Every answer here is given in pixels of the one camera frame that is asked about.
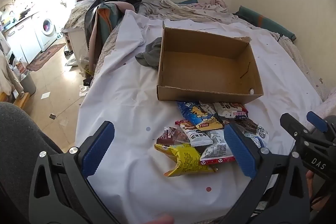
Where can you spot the crumpled beige blanket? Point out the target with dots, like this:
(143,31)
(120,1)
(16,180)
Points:
(183,8)

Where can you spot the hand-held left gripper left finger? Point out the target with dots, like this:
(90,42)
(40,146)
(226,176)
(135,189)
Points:
(98,150)

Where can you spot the white washing machine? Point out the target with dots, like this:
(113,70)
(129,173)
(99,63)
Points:
(46,29)

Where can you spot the person's leg in dark trousers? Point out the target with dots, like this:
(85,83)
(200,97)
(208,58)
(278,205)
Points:
(23,140)

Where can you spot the brown chocolate snack packet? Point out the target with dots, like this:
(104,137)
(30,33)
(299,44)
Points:
(173,136)

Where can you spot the teal pillow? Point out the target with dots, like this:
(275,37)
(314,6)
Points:
(265,22)

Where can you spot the white paper scrap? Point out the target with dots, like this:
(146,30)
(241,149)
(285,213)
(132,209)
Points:
(45,95)

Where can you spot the teal orange pink quilt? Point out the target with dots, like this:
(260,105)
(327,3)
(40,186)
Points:
(105,22)

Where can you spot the grey trash bin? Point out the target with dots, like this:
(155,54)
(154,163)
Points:
(28,83)

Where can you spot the white snack packet red top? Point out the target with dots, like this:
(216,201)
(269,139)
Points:
(194,134)

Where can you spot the person's left hand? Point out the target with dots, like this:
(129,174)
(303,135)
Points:
(161,220)

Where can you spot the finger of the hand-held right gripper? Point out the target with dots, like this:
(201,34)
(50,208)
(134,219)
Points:
(291,124)
(317,121)

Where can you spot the white kitchen cabinets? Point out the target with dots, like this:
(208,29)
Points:
(22,40)

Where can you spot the yellow snack packet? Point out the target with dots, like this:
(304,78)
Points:
(183,158)

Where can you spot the white snack packet red edge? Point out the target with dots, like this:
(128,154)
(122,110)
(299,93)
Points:
(215,150)

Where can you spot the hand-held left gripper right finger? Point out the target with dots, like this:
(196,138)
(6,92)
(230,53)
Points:
(240,153)

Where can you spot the grey cloth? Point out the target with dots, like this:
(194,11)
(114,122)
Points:
(151,53)

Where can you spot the brown cardboard box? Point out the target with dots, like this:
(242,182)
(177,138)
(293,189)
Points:
(204,69)

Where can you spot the brown floor mat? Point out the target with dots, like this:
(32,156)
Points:
(46,56)

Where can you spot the blue tiger print snack packet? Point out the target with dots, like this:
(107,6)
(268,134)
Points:
(199,115)

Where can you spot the white cake print snack packet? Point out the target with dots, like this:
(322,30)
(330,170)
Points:
(231,109)

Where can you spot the white packet bold black print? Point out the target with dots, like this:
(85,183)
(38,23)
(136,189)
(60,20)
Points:
(261,134)

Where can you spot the person's right hand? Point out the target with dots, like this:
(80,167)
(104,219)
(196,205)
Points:
(310,184)

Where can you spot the dark brown snack packet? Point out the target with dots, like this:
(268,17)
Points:
(246,125)

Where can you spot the white bed sheet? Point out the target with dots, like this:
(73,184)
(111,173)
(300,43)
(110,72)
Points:
(131,98)

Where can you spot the wooden stool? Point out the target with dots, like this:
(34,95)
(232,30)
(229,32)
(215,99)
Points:
(19,99)

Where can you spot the floral patterned cloth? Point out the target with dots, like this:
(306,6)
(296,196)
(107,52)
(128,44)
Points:
(78,14)

